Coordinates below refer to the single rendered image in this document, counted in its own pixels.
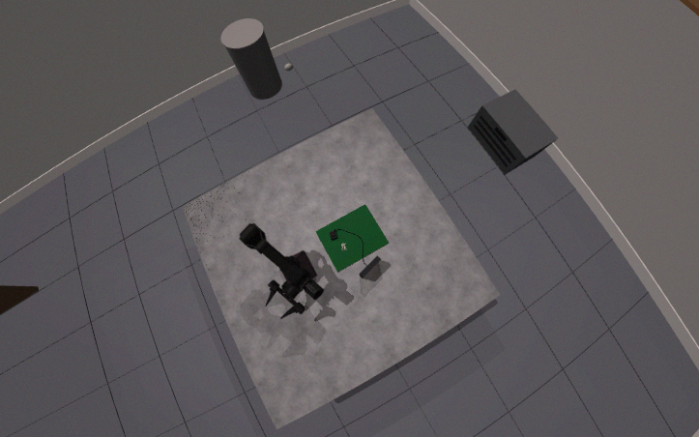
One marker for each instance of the green circuit board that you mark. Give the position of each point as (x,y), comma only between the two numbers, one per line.
(347,248)

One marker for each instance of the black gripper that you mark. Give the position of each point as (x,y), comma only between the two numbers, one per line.
(290,293)

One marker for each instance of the black cooling fan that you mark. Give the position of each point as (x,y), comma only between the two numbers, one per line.
(374,262)

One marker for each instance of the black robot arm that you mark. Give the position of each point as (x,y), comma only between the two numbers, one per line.
(253,237)

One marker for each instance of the black connector plug with cable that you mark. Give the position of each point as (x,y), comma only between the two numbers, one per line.
(333,236)

